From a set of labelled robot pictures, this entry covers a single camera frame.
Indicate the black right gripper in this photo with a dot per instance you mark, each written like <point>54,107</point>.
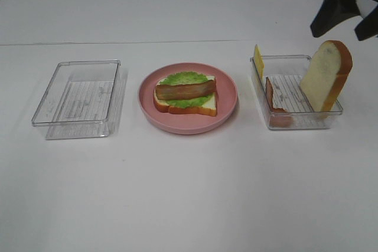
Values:
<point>333,12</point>

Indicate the yellow cheese slice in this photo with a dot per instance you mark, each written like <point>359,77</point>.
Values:
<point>259,64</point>

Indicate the bacon strip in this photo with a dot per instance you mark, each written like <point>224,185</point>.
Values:
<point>185,91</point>
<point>279,117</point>

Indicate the bread slice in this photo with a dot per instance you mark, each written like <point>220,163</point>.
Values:
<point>326,75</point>
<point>190,110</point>

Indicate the green lettuce leaf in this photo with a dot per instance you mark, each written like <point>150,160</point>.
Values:
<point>188,77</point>

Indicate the right clear plastic tray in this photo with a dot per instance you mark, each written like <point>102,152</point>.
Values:
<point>285,73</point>

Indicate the clear plastic tray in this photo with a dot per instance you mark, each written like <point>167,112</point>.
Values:
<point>285,73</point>
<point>82,100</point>

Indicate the pink round plate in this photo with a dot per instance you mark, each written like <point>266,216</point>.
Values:
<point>188,124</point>

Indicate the left clear plastic tray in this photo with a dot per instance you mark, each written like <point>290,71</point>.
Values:
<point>82,100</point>

